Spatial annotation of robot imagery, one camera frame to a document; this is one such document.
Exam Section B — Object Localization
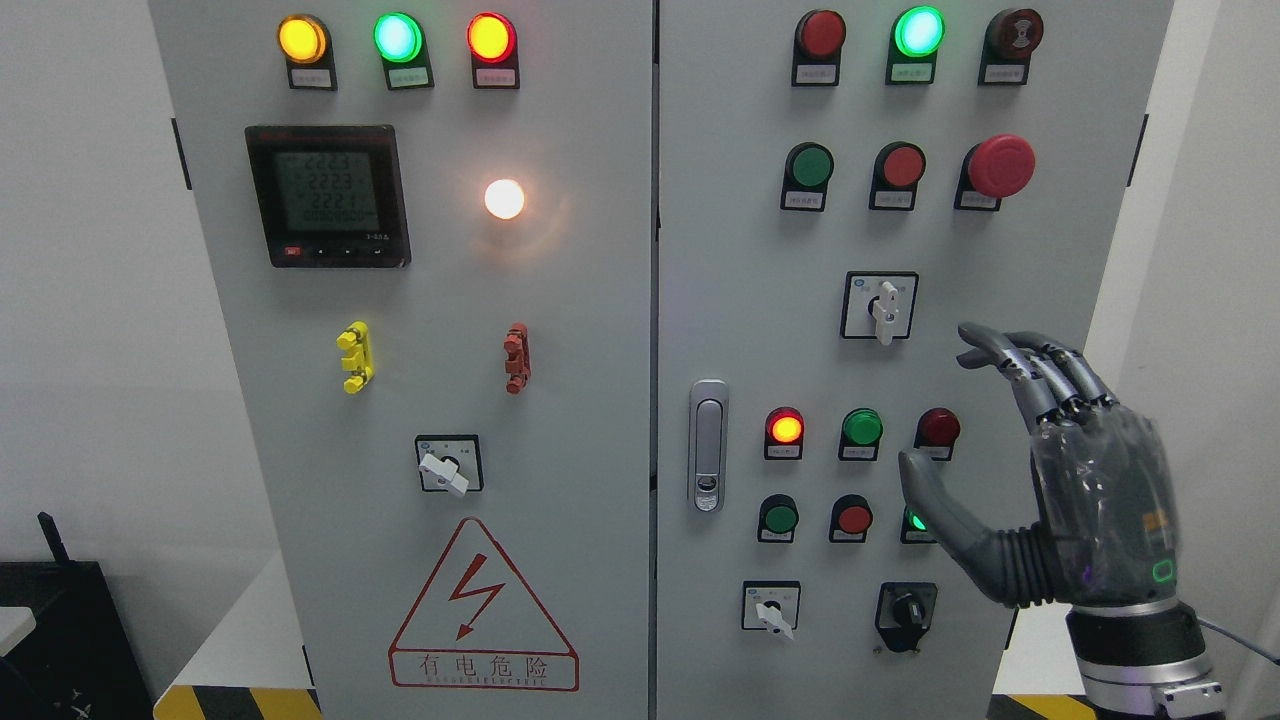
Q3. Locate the gray rotary switch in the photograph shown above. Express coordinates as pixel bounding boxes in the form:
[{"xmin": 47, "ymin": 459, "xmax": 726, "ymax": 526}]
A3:
[
  {"xmin": 840, "ymin": 270, "xmax": 920, "ymax": 346},
  {"xmin": 740, "ymin": 580, "xmax": 803, "ymax": 641}
]

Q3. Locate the gray electrical cabinet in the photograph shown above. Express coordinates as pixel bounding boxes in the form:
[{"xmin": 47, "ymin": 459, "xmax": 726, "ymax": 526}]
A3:
[{"xmin": 148, "ymin": 1, "xmax": 1172, "ymax": 719}]

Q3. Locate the red terminal clip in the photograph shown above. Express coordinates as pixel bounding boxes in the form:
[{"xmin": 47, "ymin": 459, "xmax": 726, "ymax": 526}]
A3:
[{"xmin": 503, "ymin": 322, "xmax": 531, "ymax": 395}]

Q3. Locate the lit red indicator light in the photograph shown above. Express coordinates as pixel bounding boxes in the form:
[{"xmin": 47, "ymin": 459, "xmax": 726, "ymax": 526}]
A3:
[{"xmin": 764, "ymin": 406, "xmax": 805, "ymax": 460}]

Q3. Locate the green push button lower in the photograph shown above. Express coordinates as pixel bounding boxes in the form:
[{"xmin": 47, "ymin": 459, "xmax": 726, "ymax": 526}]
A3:
[{"xmin": 756, "ymin": 493, "xmax": 799, "ymax": 543}]

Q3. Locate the white glowing lamp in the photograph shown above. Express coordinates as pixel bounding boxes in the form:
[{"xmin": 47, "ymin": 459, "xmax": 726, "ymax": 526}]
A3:
[{"xmin": 483, "ymin": 178, "xmax": 527, "ymax": 222}]

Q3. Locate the green indicator light middle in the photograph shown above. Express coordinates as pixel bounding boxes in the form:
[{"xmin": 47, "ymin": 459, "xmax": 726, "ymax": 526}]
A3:
[{"xmin": 838, "ymin": 407, "xmax": 884, "ymax": 462}]

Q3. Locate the green push button upper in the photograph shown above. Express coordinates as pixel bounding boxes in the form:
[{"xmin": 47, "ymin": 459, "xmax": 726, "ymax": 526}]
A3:
[{"xmin": 780, "ymin": 142, "xmax": 835, "ymax": 211}]

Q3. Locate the red push button lower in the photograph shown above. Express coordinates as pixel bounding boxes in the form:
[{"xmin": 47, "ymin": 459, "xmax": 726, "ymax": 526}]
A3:
[{"xmin": 828, "ymin": 495, "xmax": 874, "ymax": 544}]

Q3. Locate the red push button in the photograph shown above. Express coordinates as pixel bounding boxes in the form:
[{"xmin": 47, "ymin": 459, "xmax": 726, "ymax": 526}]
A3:
[
  {"xmin": 868, "ymin": 141, "xmax": 927, "ymax": 211},
  {"xmin": 828, "ymin": 495, "xmax": 874, "ymax": 544}
]

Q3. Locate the yellow terminal clip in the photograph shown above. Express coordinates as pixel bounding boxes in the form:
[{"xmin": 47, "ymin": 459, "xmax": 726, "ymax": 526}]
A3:
[{"xmin": 335, "ymin": 322, "xmax": 375, "ymax": 395}]

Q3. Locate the red electric danger sticker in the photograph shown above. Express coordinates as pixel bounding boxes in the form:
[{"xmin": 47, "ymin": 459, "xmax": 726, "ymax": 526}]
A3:
[{"xmin": 388, "ymin": 518, "xmax": 579, "ymax": 692}]

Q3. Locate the lit green push button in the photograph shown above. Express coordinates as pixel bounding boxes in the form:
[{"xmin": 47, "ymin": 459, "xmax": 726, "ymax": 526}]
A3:
[{"xmin": 900, "ymin": 506, "xmax": 937, "ymax": 544}]

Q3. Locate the red push button upper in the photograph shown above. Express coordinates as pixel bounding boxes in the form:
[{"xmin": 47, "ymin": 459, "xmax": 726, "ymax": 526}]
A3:
[{"xmin": 868, "ymin": 141, "xmax": 927, "ymax": 211}]

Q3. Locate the black digital power meter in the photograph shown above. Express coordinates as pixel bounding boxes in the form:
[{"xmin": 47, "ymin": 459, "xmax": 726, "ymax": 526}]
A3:
[{"xmin": 244, "ymin": 124, "xmax": 412, "ymax": 268}]

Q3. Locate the red indicator light left door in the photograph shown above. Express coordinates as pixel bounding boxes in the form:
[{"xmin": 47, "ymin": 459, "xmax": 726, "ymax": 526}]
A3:
[{"xmin": 467, "ymin": 12, "xmax": 520, "ymax": 90}]

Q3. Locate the red indicator light top right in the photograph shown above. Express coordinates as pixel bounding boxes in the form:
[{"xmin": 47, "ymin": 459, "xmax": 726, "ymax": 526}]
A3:
[{"xmin": 791, "ymin": 9, "xmax": 847, "ymax": 87}]

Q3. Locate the green indicator light left door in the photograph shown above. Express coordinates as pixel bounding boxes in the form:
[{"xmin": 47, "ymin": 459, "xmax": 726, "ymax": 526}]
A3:
[{"xmin": 372, "ymin": 12, "xmax": 435, "ymax": 91}]

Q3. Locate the red emergency stop button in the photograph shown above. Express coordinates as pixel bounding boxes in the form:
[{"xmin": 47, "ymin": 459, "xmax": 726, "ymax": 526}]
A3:
[{"xmin": 954, "ymin": 133, "xmax": 1036, "ymax": 211}]

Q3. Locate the green indicator light top right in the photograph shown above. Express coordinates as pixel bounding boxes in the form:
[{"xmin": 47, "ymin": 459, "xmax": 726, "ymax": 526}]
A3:
[{"xmin": 884, "ymin": 5, "xmax": 946, "ymax": 86}]

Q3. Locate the yellow indicator light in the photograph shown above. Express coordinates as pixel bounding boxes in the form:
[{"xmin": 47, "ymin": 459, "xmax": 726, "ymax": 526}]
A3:
[{"xmin": 276, "ymin": 13, "xmax": 337, "ymax": 91}]

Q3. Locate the dark red buzzer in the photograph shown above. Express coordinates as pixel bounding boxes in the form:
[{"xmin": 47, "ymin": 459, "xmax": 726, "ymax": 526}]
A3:
[{"xmin": 978, "ymin": 8, "xmax": 1044, "ymax": 86}]

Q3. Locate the black box with antenna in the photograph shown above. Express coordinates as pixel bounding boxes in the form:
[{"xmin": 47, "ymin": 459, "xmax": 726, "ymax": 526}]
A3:
[{"xmin": 1, "ymin": 512, "xmax": 154, "ymax": 719}]

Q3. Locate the silver door handle lock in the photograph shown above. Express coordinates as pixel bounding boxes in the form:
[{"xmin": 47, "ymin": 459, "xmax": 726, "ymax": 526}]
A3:
[{"xmin": 687, "ymin": 379, "xmax": 730, "ymax": 512}]

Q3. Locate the gray rotary switch left door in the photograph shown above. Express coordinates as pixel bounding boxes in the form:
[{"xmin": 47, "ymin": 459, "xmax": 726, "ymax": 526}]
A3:
[{"xmin": 413, "ymin": 434, "xmax": 485, "ymax": 497}]

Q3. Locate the black rotary selector switch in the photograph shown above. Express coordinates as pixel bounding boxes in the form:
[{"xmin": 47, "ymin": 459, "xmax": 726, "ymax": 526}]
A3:
[{"xmin": 876, "ymin": 582, "xmax": 938, "ymax": 653}]

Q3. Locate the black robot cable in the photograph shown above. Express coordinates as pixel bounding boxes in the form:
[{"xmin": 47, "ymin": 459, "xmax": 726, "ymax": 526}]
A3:
[{"xmin": 1196, "ymin": 616, "xmax": 1280, "ymax": 667}]

